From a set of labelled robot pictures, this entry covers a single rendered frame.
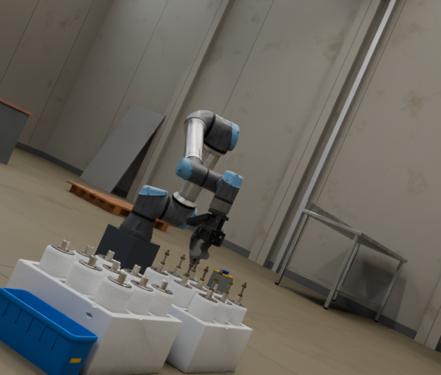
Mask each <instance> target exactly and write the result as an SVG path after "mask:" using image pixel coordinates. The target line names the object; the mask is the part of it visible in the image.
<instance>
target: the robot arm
mask: <svg viewBox="0 0 441 375"><path fill-rule="evenodd" d="M184 133H185V142H184V158H182V159H181V160H180V161H179V163H178V165H177V167H176V175H177V176H179V177H181V178H183V179H184V183H183V185H182V186H181V188H180V190H179V192H175V193H174V194H173V196H168V192H167V191H165V190H162V189H159V188H156V187H152V186H149V185H144V186H143V187H142V188H141V191H140V193H138V197H137V199H136V201H135V204H134V205H133V208H132V210H131V212H130V214H129V216H128V217H127V218H126V219H125V220H124V221H123V222H122V223H121V224H120V227H119V229H120V230H122V231H125V232H126V233H128V234H131V235H132V236H134V237H137V238H139V239H142V240H145V241H148V242H150V241H151V239H152V233H153V226H154V223H155V221H156V219H159V220H161V221H163V222H166V223H168V224H170V225H173V226H174V227H177V228H180V229H185V228H187V227H188V226H189V225H190V226H192V227H198V228H197V229H195V231H194V232H193V234H192V236H191V238H190V247H189V248H190V250H189V258H190V263H191V264H192V262H193V261H194V264H193V265H195V264H196V263H198V262H199V261H200V260H201V259H204V260H207V259H208V258H209V256H210V255H209V253H208V249H209V248H210V247H211V245H214V246H217V247H220V246H221V244H222V241H223V240H224V238H225V234H224V233H223V230H222V226H223V225H224V223H225V220H226V221H228V220H229V218H228V217H227V216H226V214H227V215H228V213H229V211H230V209H231V206H232V204H233V203H234V200H235V198H236V195H237V194H238V192H239V189H240V188H241V184H242V181H243V178H242V177H241V176H240V175H238V174H235V173H233V172H231V171H229V170H226V171H225V173H224V175H221V174H219V173H217V172H215V171H213V169H214V167H215V165H216V163H217V161H218V160H219V158H220V156H223V155H225V154H226V152H227V151H232V150H233V149H234V147H235V146H236V143H237V141H238V138H239V127H238V126H237V125H236V124H234V123H232V121H229V120H227V119H225V118H222V117H220V116H218V115H216V114H214V113H212V112H211V111H207V110H199V111H195V112H193V113H191V114H190V115H189V116H188V117H187V118H186V120H185V122H184ZM203 145H204V146H203ZM202 188H204V189H206V190H209V191H211V192H213V193H215V195H214V197H213V199H212V201H211V203H210V208H209V209H208V211H209V212H211V213H212V214H209V213H206V214H201V215H198V216H196V214H197V208H196V199H197V197H198V195H199V194H200V192H201V190H202ZM200 239H202V240H203V241H204V242H203V243H202V242H201V240H200ZM194 256H195V257H194Z"/></svg>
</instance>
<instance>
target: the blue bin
mask: <svg viewBox="0 0 441 375"><path fill-rule="evenodd" d="M97 339H98V336H97V335H96V334H94V333H93V332H92V331H90V330H88V329H86V328H85V327H84V326H82V325H81V324H78V323H77V322H76V321H74V320H73V319H71V318H69V317H68V316H66V315H65V314H63V313H62V312H60V311H59V310H57V309H55V308H54V307H52V306H51V305H49V304H47V303H46V302H44V301H43V300H42V299H40V298H38V297H36V296H35V295H34V294H32V293H31V292H29V291H27V290H24V289H14V288H7V287H1V288H0V340H1V341H3V342H4V343H5V344H6V345H8V346H9V347H11V348H12V349H14V350H15V351H16V352H17V353H19V354H21V355H22V356H23V357H25V358H26V359H27V360H29V361H30V362H32V363H33V364H35V366H37V367H38V368H40V369H41V370H43V371H44V372H46V373H47V374H48V375H78V373H79V372H80V369H81V367H82V366H83V363H84V362H85V360H86V358H87V356H88V354H89V352H90V350H91V348H92V346H93V344H94V343H95V342H96V341H97Z"/></svg>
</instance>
